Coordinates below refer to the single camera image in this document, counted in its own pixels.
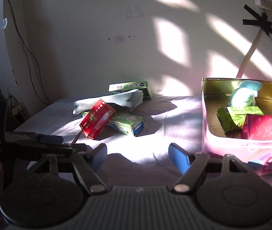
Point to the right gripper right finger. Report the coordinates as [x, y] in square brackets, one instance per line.
[191, 165]

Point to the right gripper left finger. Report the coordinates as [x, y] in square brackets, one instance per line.
[86, 165]

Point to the red transparent box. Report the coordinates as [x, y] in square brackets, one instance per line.
[96, 119]

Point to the green blue small box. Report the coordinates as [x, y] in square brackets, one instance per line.
[125, 123]

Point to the light blue pouch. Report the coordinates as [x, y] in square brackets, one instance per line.
[129, 99]

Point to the green toothpaste box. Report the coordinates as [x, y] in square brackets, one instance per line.
[124, 87]

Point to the teal plush toy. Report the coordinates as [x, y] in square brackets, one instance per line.
[245, 94]

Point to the green carton in tin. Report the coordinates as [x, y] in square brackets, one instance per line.
[232, 118]

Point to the pink macaron biscuit tin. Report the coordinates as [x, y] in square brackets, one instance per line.
[216, 94]

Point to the magenta shiny box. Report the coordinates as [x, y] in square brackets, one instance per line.
[257, 127]

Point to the black tape cross lower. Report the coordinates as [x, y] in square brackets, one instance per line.
[260, 21]

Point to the small wall sticker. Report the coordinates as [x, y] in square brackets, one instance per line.
[119, 39]

